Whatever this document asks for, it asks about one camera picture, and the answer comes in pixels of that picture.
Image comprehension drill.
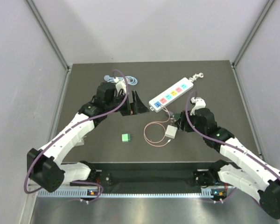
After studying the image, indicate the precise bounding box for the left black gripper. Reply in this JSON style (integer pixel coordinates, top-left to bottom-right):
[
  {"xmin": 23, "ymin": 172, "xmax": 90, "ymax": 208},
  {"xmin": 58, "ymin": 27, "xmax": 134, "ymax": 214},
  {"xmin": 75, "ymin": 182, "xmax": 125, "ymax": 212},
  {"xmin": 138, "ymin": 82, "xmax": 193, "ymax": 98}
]
[{"xmin": 105, "ymin": 90, "xmax": 149, "ymax": 116}]

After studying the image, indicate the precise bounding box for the white multicolour power strip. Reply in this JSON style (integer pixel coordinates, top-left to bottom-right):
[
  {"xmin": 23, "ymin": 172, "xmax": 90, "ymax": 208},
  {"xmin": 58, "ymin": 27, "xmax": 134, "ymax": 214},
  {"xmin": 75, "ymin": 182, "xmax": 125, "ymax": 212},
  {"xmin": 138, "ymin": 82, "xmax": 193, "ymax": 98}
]
[{"xmin": 148, "ymin": 77, "xmax": 194, "ymax": 112}]

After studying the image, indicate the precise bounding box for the dark green plug adapter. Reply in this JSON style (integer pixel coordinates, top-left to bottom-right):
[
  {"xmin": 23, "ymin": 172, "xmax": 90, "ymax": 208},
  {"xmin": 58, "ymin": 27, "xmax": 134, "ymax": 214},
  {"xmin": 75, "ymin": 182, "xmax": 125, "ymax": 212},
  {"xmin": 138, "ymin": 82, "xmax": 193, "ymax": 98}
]
[{"xmin": 174, "ymin": 113, "xmax": 181, "ymax": 120}]

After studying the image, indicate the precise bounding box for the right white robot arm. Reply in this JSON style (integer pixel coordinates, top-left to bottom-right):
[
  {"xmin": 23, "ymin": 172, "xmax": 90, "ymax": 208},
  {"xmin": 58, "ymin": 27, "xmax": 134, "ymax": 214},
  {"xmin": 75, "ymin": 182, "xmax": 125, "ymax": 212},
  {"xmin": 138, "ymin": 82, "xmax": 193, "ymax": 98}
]
[{"xmin": 176, "ymin": 108, "xmax": 280, "ymax": 219}]

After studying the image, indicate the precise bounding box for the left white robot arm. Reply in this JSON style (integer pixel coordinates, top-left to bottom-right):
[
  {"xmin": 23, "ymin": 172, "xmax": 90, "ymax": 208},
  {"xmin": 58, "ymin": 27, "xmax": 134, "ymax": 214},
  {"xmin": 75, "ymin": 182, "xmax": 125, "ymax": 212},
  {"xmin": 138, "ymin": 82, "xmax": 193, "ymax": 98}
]
[{"xmin": 24, "ymin": 82, "xmax": 149, "ymax": 193}]

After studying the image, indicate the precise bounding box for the light green plug adapter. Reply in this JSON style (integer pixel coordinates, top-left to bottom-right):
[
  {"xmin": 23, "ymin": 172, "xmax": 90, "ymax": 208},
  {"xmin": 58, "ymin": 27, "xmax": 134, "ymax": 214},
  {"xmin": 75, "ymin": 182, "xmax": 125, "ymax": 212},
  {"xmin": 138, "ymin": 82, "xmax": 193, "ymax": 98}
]
[{"xmin": 121, "ymin": 133, "xmax": 132, "ymax": 143}]

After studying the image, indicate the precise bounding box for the white charger block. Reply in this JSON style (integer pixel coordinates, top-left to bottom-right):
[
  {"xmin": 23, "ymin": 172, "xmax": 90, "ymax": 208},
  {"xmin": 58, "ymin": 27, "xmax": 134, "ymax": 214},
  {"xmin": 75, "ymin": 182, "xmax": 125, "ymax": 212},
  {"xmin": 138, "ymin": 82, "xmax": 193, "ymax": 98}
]
[{"xmin": 165, "ymin": 125, "xmax": 178, "ymax": 139}]

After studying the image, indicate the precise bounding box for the light blue power strip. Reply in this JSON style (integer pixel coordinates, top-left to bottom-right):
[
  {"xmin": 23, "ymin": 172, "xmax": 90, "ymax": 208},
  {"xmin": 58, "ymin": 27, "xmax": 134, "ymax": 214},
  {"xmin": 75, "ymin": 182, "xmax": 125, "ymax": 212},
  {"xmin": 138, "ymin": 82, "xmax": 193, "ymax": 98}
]
[{"xmin": 104, "ymin": 75, "xmax": 138, "ymax": 86}]

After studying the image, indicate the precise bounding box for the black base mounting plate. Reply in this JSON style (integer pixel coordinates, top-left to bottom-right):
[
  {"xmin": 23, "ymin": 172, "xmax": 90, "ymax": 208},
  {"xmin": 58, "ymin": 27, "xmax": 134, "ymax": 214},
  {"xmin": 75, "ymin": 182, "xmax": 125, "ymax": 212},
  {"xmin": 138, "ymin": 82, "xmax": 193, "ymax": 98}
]
[{"xmin": 70, "ymin": 160, "xmax": 228, "ymax": 188}]

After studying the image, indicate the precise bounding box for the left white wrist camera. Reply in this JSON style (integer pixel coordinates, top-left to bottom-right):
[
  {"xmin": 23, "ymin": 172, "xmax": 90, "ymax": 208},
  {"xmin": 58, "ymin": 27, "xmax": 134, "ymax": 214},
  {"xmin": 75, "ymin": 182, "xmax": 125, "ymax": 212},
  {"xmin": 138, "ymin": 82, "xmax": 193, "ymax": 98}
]
[{"xmin": 114, "ymin": 77, "xmax": 128, "ymax": 95}]

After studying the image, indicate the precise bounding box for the pink usb cable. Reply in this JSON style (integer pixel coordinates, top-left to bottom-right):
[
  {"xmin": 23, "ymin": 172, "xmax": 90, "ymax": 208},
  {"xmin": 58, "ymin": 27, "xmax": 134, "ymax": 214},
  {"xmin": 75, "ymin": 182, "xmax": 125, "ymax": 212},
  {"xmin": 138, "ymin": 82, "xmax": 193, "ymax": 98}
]
[{"xmin": 143, "ymin": 105, "xmax": 175, "ymax": 147}]

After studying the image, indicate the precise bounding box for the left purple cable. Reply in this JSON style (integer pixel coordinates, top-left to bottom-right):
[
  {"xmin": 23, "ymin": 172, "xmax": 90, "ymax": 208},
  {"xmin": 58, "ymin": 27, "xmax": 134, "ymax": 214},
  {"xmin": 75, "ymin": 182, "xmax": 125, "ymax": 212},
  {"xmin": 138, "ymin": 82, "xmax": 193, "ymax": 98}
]
[{"xmin": 24, "ymin": 69, "xmax": 131, "ymax": 195}]

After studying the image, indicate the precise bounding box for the slotted cable duct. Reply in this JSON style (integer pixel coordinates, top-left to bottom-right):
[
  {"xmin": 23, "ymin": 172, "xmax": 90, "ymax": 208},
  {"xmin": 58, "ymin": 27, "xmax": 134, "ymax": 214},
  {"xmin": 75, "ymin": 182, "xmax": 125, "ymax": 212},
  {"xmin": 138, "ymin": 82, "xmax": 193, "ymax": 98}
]
[{"xmin": 37, "ymin": 188, "xmax": 227, "ymax": 198}]

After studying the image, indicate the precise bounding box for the left aluminium frame post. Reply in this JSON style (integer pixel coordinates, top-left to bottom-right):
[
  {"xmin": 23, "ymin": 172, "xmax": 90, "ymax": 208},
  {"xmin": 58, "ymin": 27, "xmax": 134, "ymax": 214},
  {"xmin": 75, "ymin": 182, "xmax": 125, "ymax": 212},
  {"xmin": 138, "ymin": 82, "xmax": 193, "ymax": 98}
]
[{"xmin": 24, "ymin": 0, "xmax": 70, "ymax": 71}]

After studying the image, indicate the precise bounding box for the aluminium frame post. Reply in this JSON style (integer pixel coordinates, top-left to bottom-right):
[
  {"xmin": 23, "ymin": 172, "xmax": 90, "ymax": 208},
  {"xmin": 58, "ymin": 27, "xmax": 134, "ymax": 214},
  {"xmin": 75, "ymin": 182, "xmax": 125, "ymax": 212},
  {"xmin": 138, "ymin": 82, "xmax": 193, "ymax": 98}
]
[
  {"xmin": 231, "ymin": 0, "xmax": 276, "ymax": 69},
  {"xmin": 24, "ymin": 0, "xmax": 70, "ymax": 71}
]

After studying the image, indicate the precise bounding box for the right aluminium frame post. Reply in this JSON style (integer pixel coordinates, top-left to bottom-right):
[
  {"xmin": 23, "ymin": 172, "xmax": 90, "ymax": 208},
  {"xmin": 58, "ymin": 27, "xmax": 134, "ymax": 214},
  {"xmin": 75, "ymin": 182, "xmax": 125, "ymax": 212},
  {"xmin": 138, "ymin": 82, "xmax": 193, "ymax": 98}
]
[{"xmin": 231, "ymin": 0, "xmax": 276, "ymax": 69}]

